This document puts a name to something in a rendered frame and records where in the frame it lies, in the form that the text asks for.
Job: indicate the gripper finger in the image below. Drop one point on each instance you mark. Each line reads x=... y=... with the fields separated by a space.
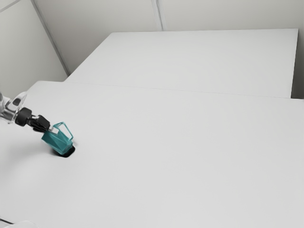
x=41 y=123

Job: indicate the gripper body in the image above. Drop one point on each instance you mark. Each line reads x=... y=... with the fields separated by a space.
x=23 y=116

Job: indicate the teal faceted mug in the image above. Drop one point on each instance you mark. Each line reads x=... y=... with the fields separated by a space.
x=58 y=140

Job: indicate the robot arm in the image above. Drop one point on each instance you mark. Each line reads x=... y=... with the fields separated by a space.
x=7 y=107

